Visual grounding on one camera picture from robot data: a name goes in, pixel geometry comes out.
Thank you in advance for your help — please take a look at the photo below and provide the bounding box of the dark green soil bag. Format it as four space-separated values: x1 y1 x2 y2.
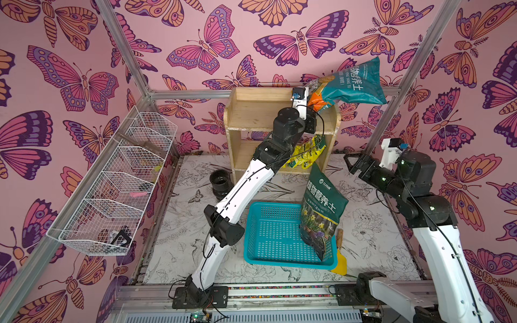
299 165 349 261

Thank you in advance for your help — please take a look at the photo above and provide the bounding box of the teal orange soil bag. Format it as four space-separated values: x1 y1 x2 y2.
307 58 386 111

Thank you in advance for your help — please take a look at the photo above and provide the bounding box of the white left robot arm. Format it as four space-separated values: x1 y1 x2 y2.
172 104 319 309

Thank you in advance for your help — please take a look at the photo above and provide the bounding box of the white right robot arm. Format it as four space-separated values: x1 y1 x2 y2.
344 150 494 322

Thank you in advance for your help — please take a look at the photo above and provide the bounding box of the wooden two-tier shelf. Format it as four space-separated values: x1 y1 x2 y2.
223 87 341 182

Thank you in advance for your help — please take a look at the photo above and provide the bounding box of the teal plastic basket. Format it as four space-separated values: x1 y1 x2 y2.
244 202 338 271

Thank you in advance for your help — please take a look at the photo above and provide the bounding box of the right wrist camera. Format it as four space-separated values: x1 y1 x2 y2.
379 138 409 170

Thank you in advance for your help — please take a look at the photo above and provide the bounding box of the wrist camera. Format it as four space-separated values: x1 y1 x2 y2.
379 138 409 170
291 87 309 120

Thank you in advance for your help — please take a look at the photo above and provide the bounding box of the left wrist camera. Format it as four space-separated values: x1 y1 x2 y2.
291 87 309 120

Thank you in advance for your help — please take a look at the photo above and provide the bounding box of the aluminium frame post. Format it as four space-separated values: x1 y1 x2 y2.
96 0 150 97

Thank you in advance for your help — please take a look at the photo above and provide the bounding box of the white wire basket rack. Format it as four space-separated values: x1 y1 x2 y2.
47 108 177 256

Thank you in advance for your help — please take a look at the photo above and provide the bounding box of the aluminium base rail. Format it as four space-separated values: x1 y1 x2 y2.
108 281 405 322

